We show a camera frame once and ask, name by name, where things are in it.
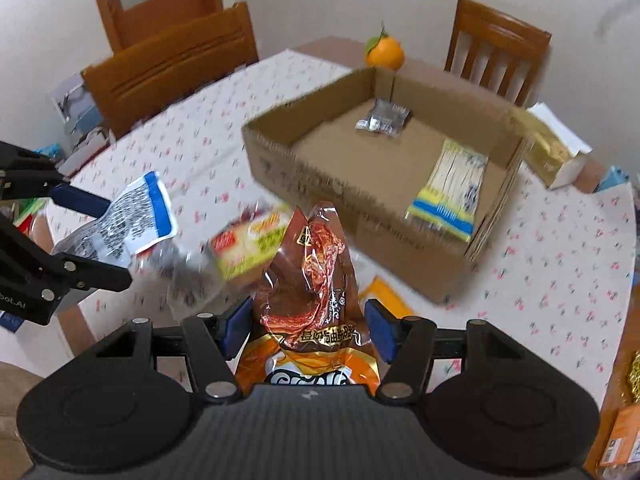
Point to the brown orange snack bag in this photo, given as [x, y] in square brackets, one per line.
[309, 329]

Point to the brown cardboard box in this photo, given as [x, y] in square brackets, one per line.
[308, 150]

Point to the small dark clear snack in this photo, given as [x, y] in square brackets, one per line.
[386, 118]

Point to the gold trinket pile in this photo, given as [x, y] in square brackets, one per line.
[629, 381]

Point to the white blue snack bag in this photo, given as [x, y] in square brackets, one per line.
[137, 231]

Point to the orange printed box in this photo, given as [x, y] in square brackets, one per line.
[622, 449]

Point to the gold tissue pack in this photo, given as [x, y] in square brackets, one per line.
[557, 155]

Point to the orange fruit with leaf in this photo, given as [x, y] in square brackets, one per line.
[384, 51]

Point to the orange square snack pack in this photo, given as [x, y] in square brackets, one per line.
[380, 290]

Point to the light blue box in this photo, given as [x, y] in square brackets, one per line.
[614, 176]

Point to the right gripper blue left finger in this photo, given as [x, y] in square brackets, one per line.
[211, 341]

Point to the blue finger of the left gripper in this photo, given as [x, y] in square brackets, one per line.
[26, 174]
[78, 273]

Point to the wooden chair left side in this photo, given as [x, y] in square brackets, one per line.
[139, 82]

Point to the cherry print tablecloth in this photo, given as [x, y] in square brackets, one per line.
[556, 274]

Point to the wooden chair far end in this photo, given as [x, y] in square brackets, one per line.
[480, 31]

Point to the long yellow blue noodle snack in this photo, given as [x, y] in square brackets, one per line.
[449, 198]

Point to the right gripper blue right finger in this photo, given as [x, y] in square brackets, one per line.
[406, 345]

